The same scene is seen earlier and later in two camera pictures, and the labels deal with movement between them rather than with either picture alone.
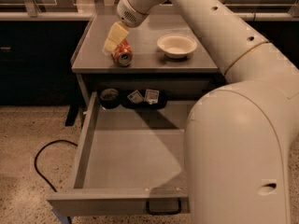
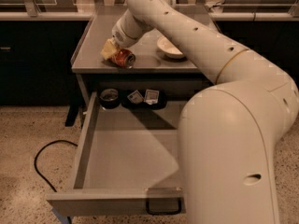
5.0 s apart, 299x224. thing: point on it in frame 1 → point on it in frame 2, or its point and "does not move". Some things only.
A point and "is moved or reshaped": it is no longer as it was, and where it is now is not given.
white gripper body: [130, 12] → [121, 36]
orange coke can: [123, 55] is moved or reshaped
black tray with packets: [146, 99] does not move
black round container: [109, 98] does not move
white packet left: [135, 97] does not move
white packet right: [151, 96] does not move
